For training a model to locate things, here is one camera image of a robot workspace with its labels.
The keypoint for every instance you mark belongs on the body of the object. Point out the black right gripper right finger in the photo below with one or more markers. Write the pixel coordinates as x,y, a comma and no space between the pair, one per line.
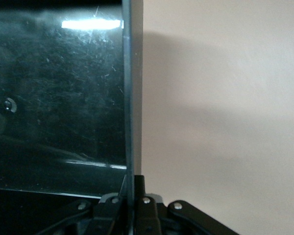
149,215

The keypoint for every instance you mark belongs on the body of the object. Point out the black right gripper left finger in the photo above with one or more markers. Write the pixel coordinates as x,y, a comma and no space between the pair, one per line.
107,215

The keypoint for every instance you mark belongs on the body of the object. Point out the black plastic box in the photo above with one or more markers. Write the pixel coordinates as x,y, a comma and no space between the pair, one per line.
63,85

